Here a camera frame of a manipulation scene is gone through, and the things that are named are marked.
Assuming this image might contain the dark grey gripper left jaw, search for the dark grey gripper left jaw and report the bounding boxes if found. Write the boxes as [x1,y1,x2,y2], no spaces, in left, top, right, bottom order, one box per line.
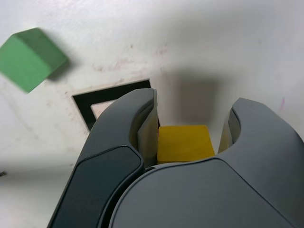
[47,88,159,228]

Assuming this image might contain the green cube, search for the green cube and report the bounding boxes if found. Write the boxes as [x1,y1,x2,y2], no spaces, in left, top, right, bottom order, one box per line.
[0,27,70,94]

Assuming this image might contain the black tape square outline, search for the black tape square outline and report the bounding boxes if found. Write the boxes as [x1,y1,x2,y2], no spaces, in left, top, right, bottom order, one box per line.
[72,80,153,132]

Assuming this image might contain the yellow cube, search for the yellow cube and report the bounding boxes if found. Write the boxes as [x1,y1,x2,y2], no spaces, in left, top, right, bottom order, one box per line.
[156,125,216,165]

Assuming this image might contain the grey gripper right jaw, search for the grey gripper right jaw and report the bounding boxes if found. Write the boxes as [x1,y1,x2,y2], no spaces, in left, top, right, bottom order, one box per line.
[108,97,304,228]

